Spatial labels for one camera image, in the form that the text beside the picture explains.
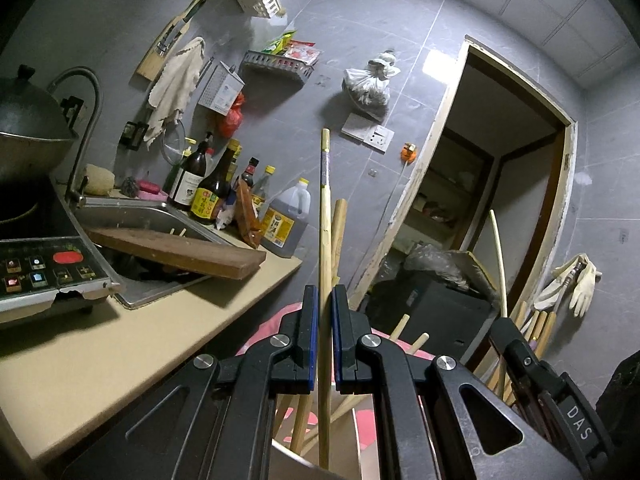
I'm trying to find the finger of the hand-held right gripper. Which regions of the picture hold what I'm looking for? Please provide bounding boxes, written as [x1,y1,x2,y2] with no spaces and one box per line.
[488,316,557,412]

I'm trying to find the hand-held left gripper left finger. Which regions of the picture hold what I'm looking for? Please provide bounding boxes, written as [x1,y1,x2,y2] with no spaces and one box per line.
[65,285,319,480]

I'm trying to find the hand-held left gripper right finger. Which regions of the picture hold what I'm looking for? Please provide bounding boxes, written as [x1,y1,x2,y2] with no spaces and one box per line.
[331,284,583,480]

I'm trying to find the purple-banded bamboo chopstick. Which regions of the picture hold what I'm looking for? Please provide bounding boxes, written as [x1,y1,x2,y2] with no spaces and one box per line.
[318,128,333,470]

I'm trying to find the pile of wooden chopsticks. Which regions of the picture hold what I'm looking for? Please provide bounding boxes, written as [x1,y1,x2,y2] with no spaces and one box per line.
[272,199,557,461]

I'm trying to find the white perforated utensil holder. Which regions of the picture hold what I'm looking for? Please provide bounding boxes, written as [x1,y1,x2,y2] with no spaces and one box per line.
[270,394,382,480]

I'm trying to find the pink checkered tablecloth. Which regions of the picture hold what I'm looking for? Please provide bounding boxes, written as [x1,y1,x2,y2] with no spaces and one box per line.
[239,304,437,461]

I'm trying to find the white work glove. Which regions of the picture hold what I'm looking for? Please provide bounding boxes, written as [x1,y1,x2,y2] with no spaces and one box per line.
[569,259,604,319]
[531,255,587,312]

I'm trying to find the black metal box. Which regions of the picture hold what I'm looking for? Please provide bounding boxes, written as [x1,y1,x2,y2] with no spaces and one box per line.
[369,269,501,362]

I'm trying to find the brown packet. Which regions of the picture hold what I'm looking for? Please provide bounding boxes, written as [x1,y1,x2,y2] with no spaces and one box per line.
[234,179,264,250]

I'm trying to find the yellow-capped sauce bottle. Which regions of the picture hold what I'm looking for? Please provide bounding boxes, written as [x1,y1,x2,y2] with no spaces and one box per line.
[251,165,277,213]

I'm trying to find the wooden cutting board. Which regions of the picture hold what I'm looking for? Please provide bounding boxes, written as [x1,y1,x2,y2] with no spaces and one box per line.
[84,226,267,282]

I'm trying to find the dark bottle with yellow label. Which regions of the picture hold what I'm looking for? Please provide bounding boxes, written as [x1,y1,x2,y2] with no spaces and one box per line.
[188,139,242,225]

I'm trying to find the dark bottle with white label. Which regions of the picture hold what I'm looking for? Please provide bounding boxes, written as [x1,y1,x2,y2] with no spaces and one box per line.
[171,131,215,212]

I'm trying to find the stainless steel sink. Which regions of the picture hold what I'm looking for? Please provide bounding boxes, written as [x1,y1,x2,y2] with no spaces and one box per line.
[74,194,237,311]

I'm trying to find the green glass bottle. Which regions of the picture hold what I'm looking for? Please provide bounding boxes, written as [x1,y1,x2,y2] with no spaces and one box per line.
[163,149,193,202]

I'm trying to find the red plastic bag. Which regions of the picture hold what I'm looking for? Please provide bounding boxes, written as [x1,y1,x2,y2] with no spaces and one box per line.
[219,91,247,139]

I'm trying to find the hanging clear plastic bag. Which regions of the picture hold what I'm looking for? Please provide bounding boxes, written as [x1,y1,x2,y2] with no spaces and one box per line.
[341,49,402,122]

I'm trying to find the beige loofah sponge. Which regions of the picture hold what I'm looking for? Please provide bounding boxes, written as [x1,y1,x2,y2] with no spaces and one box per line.
[81,163,117,197]

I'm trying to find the induction cooker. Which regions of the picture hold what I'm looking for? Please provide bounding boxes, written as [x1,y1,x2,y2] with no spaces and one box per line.
[0,199,122,328]

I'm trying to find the red packet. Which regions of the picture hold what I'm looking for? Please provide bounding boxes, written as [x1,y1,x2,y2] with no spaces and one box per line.
[284,41,322,67]

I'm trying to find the white dish rag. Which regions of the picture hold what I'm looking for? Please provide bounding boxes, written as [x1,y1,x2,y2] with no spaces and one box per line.
[143,36,207,152]

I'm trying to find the green yellow packet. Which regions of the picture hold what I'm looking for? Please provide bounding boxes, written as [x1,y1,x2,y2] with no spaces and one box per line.
[261,31,297,57]

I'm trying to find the curved metal faucet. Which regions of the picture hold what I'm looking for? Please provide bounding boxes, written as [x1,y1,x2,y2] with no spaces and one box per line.
[49,66,105,208]

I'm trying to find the hanging wooden board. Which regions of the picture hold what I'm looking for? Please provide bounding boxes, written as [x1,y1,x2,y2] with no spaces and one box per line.
[136,0,207,82]

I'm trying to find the wok with lid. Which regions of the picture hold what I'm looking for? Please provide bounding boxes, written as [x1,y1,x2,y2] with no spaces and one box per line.
[0,64,82,187]

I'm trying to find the wooden door frame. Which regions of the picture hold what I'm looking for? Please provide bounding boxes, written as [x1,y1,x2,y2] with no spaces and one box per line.
[350,35,579,361]

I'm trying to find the white wall socket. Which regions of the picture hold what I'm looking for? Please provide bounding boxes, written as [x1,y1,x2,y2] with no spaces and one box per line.
[361,126,397,154]

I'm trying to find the wire mesh strainer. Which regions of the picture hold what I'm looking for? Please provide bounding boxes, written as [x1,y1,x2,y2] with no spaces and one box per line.
[161,121,189,167]

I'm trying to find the perforated metal wall caddy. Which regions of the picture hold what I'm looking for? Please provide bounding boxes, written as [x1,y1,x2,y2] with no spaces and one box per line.
[196,61,247,114]

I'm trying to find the black wall plug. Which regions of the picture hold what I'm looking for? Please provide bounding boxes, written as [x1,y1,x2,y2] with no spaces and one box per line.
[121,120,144,151]
[59,95,84,127]

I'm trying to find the metal wall shelf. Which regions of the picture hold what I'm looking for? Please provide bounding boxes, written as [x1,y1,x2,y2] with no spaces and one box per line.
[241,49,312,84]

